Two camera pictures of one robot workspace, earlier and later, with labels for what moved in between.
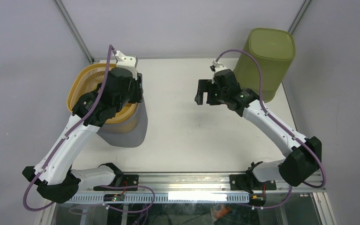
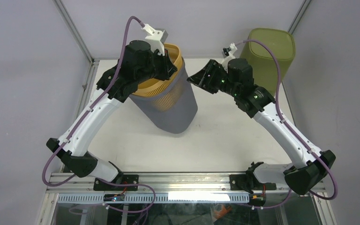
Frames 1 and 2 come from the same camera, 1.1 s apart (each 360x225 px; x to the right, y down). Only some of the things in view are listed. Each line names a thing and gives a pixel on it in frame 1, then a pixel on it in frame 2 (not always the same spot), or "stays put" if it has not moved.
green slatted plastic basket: [275, 48] stays put
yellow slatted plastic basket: [86, 81] to [151, 86]
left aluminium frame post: [72, 27] stays put
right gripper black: [206, 86] to [201, 78]
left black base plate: [126, 180] stays put
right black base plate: [249, 182] stays put
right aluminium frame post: [298, 16] stays put
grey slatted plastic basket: [132, 134] to [171, 109]
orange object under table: [219, 214] stays put
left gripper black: [138, 85] to [168, 69]
